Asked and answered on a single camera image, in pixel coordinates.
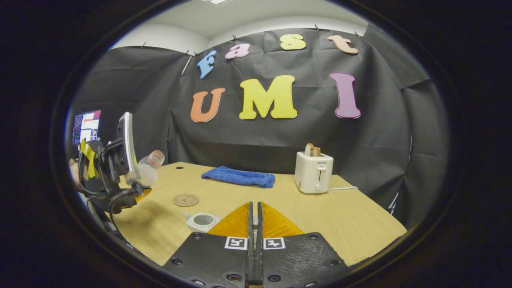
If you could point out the white teacup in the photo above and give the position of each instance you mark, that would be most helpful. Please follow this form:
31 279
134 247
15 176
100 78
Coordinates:
196 226

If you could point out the clear plastic water bottle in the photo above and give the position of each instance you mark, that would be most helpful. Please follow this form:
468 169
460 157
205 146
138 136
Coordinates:
154 160

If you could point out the round brown coaster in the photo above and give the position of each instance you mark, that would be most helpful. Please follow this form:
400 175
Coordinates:
185 200

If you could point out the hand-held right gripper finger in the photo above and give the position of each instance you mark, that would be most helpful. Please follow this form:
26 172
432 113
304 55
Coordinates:
259 260
250 260

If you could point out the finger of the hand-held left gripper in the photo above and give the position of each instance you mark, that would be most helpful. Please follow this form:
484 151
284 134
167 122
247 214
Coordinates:
143 195

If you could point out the computer monitor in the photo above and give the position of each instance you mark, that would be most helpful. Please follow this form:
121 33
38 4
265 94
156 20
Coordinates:
86 127

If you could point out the blue towel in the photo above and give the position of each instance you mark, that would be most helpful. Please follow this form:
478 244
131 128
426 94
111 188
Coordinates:
240 176

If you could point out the white toaster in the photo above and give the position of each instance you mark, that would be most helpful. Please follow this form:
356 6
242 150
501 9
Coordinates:
314 172

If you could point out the bread slice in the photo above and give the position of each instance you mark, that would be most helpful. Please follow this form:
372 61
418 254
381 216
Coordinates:
308 150
316 152

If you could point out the ceiling light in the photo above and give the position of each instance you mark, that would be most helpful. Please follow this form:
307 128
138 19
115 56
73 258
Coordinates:
216 1

